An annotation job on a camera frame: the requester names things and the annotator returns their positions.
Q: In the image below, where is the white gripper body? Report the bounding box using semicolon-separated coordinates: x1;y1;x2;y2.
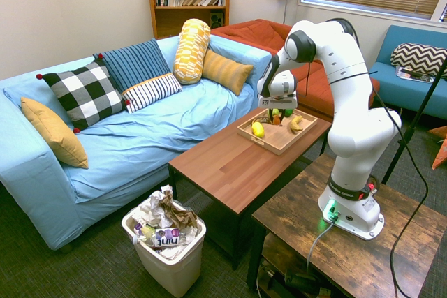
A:
257;91;299;110

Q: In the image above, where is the wooden serving tray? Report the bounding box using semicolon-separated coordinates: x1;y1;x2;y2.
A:
236;107;319;156

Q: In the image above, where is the yellow banana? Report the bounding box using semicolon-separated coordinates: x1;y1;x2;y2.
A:
289;114;305;135

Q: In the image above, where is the yellow lemon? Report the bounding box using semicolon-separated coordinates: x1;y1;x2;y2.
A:
251;120;266;139

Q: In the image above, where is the mustard striped lumbar pillow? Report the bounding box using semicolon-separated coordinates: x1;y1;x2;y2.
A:
201;49;255;97

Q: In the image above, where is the orange futon sofa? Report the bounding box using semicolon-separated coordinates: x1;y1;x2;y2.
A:
210;18;381;121

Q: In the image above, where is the dark wood coffee table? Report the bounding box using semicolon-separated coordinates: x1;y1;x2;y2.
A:
167;108;333;271

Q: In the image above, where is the yellow patterned bolster pillow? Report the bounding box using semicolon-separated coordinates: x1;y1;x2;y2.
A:
172;18;212;86

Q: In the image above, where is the black speaker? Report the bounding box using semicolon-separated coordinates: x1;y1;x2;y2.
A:
209;11;225;29

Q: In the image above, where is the white navy striped pillow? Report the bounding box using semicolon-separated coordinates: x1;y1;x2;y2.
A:
121;72;184;115

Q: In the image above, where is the teal sofa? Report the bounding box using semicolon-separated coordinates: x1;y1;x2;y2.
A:
367;24;447;121

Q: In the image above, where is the light blue sofa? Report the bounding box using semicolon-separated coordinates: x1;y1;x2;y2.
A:
0;34;274;254

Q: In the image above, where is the magazine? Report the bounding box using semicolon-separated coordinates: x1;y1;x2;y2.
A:
395;66;436;84

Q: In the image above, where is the crumpled brown paper bag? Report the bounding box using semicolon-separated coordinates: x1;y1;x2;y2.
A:
158;188;199;232

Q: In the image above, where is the blue striped cushion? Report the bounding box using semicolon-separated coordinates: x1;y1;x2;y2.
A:
92;37;173;94

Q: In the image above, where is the black white chevron pillow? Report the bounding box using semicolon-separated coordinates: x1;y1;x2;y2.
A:
390;42;447;80

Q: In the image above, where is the crumpled white paper trash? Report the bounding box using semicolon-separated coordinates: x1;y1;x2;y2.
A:
133;184;175;230

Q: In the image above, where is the hint water bottle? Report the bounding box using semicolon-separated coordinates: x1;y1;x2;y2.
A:
133;225;186;248

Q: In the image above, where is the rustic wooden side table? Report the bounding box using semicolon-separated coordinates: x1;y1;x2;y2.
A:
245;153;447;298

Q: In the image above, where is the black device under table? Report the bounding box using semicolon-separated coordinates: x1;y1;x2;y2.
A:
283;269;321;295

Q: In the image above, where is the white plastic trash bin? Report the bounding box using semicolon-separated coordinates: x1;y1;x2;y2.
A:
121;188;207;298

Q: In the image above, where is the black white checkered cushion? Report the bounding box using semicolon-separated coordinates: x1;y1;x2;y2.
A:
36;57;131;135

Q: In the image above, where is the plain mustard cushion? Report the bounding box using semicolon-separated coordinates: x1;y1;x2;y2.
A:
20;96;89;170

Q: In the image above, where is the grey power cable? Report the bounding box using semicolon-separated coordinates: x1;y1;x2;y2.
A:
305;218;337;274

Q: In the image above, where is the black camera stand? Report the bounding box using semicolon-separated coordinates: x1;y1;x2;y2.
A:
380;63;447;186

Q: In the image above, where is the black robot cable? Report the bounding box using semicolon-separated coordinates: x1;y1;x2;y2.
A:
369;87;430;298

